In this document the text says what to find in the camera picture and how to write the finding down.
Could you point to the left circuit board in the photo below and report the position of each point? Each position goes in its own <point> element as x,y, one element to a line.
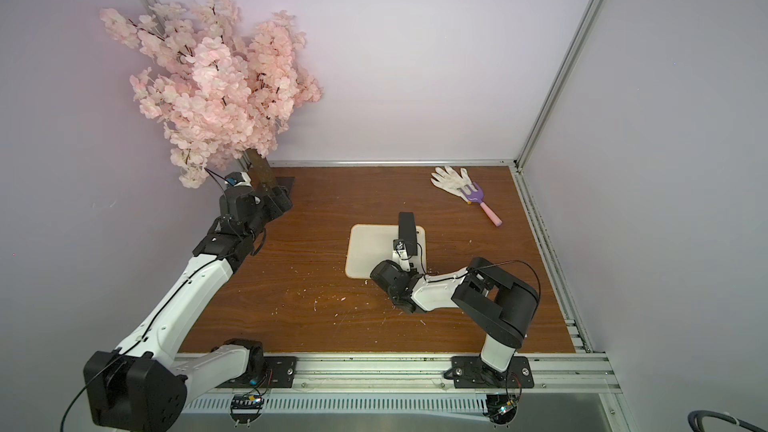
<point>246,408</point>

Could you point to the circuit board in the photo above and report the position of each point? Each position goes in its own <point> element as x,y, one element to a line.
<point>246,408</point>
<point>501,409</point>

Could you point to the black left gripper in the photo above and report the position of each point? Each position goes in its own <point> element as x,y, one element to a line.
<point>281,201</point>

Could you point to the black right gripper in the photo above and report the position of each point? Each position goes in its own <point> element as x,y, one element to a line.
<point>405,241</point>

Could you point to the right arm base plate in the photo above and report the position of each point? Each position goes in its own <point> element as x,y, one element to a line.
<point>470,372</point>

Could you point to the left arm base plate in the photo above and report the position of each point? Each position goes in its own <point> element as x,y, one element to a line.
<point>276,372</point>

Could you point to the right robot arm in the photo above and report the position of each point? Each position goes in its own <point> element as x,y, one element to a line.
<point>501,304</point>

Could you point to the white work glove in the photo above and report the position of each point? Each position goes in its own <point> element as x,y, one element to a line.
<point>451,181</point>

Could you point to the black cleaver knife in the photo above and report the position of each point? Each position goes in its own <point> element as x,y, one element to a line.
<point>407,228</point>

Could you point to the pink cherry blossom tree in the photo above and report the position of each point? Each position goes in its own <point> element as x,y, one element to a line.
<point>217,93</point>

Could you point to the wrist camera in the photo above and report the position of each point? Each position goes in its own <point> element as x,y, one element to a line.
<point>235,179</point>
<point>402,254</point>

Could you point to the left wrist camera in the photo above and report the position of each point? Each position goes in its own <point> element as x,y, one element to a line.
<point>235,179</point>

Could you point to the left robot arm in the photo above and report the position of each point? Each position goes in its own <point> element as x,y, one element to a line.
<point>138,386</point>

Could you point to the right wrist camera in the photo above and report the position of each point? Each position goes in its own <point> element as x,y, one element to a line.
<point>402,254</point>

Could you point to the white cutting board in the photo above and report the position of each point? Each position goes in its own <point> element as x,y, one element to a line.
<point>369,244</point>

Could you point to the right circuit board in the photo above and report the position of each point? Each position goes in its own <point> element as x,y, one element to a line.
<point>501,409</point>

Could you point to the aluminium front rail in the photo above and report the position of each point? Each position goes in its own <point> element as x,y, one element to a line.
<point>423,373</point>

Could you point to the purple pink toy rake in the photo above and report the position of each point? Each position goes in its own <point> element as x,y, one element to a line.
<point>473,193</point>

